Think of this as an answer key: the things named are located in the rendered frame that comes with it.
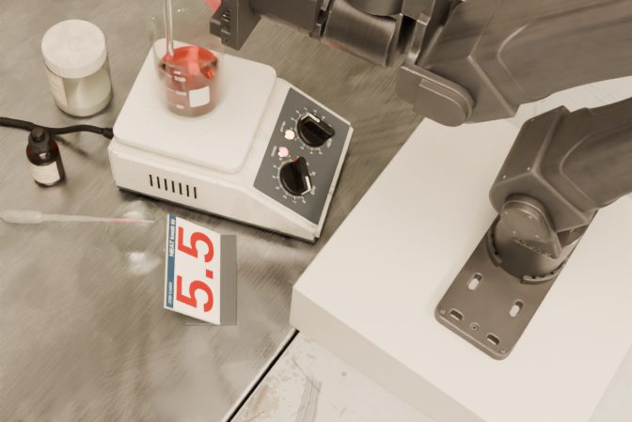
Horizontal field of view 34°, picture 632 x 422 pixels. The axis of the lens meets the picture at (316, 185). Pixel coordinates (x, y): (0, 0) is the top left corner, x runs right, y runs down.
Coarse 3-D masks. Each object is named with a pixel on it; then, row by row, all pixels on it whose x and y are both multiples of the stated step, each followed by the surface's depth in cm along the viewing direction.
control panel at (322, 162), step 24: (288, 96) 96; (288, 120) 95; (336, 120) 98; (288, 144) 94; (336, 144) 97; (264, 168) 91; (312, 168) 94; (336, 168) 96; (264, 192) 91; (288, 192) 92; (312, 192) 94; (312, 216) 93
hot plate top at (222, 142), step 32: (224, 64) 94; (256, 64) 95; (128, 96) 92; (256, 96) 93; (128, 128) 90; (160, 128) 90; (192, 128) 90; (224, 128) 91; (256, 128) 91; (192, 160) 89; (224, 160) 89
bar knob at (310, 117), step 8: (304, 120) 94; (312, 120) 94; (320, 120) 94; (304, 128) 95; (312, 128) 95; (320, 128) 94; (328, 128) 95; (304, 136) 95; (312, 136) 95; (320, 136) 95; (328, 136) 95; (312, 144) 95; (320, 144) 95
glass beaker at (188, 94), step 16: (160, 16) 87; (176, 16) 87; (192, 16) 87; (208, 16) 87; (160, 32) 87; (176, 32) 89; (192, 32) 89; (208, 32) 88; (160, 48) 89; (208, 48) 90; (160, 64) 85; (208, 64) 84; (160, 80) 87; (176, 80) 86; (192, 80) 85; (208, 80) 86; (224, 80) 90; (160, 96) 90; (176, 96) 88; (192, 96) 87; (208, 96) 88; (224, 96) 92; (176, 112) 90; (192, 112) 89; (208, 112) 90
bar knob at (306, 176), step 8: (296, 160) 92; (304, 160) 92; (288, 168) 92; (296, 168) 92; (304, 168) 92; (280, 176) 92; (288, 176) 92; (296, 176) 92; (304, 176) 91; (288, 184) 92; (296, 184) 92; (304, 184) 91; (296, 192) 92; (304, 192) 92
